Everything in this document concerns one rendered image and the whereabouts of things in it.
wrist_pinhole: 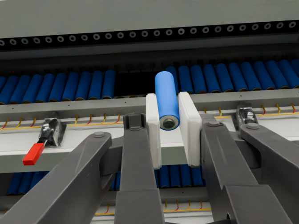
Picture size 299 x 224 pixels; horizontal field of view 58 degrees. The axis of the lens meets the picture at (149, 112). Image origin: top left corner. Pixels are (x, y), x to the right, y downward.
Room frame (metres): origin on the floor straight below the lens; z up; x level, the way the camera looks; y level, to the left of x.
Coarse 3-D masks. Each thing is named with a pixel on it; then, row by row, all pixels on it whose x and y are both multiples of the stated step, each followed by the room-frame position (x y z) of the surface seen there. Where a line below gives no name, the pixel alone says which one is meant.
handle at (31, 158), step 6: (48, 126) 0.32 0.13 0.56; (48, 132) 0.32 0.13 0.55; (42, 138) 0.30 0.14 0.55; (48, 138) 0.31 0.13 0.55; (36, 144) 0.29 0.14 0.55; (42, 144) 0.29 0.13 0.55; (30, 150) 0.28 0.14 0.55; (36, 150) 0.27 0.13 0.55; (42, 150) 0.28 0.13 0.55; (30, 156) 0.26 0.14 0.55; (36, 156) 0.27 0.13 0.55; (24, 162) 0.26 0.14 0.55; (30, 162) 0.26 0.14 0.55
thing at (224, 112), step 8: (200, 112) 0.35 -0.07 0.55; (208, 112) 0.35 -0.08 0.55; (216, 112) 0.35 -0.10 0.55; (224, 112) 0.35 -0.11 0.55; (232, 112) 0.35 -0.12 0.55; (256, 112) 0.35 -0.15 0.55; (272, 112) 0.35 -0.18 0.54; (32, 120) 0.36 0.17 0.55; (40, 120) 0.36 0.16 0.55; (64, 120) 0.36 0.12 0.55; (72, 120) 0.36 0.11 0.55; (80, 120) 0.36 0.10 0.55; (88, 120) 0.36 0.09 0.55; (96, 120) 0.36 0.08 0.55; (112, 120) 0.36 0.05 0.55; (120, 120) 0.36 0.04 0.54
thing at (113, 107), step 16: (192, 96) 0.36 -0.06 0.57; (208, 96) 0.36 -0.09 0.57; (224, 96) 0.36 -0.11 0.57; (240, 96) 0.35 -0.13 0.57; (256, 96) 0.35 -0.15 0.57; (272, 96) 0.35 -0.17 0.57; (288, 96) 0.35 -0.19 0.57; (0, 112) 0.36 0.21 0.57; (16, 112) 0.36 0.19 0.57; (32, 112) 0.36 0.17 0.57; (48, 112) 0.36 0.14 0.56; (64, 112) 0.36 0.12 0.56; (80, 112) 0.36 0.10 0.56; (96, 112) 0.36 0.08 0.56; (112, 112) 0.36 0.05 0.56; (128, 112) 0.36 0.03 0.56; (144, 112) 0.36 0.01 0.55; (16, 128) 0.35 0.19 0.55
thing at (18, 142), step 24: (24, 48) 0.48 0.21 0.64; (48, 48) 0.48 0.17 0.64; (72, 48) 0.48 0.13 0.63; (96, 48) 0.48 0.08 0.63; (120, 48) 0.48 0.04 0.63; (144, 48) 0.47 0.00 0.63; (168, 48) 0.47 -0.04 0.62; (120, 72) 0.46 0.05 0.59; (264, 120) 0.34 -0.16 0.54; (288, 120) 0.34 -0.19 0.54; (0, 144) 0.33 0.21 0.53; (24, 144) 0.33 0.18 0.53; (72, 144) 0.32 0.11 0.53; (168, 144) 0.31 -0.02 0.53; (0, 168) 0.33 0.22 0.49; (24, 168) 0.33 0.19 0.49; (48, 168) 0.33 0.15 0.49
